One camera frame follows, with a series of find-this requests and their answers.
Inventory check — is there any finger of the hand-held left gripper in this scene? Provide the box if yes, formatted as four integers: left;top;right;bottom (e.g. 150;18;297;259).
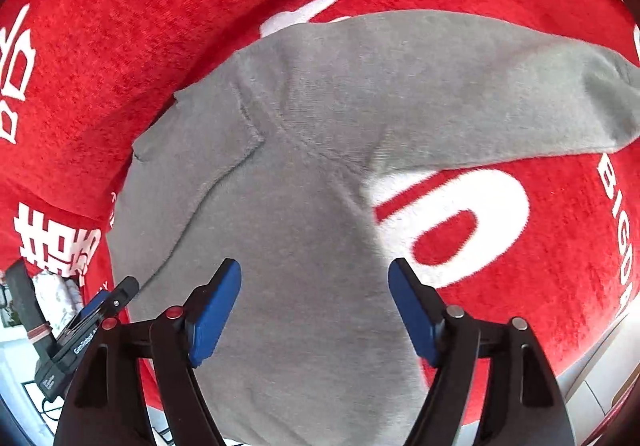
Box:
102;276;140;319
64;290;115;334

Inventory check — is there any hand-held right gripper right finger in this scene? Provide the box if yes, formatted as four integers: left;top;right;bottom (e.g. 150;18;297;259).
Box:
388;258;577;446

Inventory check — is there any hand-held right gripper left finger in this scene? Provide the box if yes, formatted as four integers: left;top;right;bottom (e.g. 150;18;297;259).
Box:
54;258;243;446

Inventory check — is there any grey sweater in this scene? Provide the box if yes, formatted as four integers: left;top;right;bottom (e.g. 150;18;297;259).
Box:
106;10;640;446

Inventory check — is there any framed picture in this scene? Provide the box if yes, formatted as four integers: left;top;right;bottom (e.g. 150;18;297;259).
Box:
0;271;22;329

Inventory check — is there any red printed blanket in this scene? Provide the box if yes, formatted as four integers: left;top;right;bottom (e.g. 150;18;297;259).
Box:
0;0;640;432

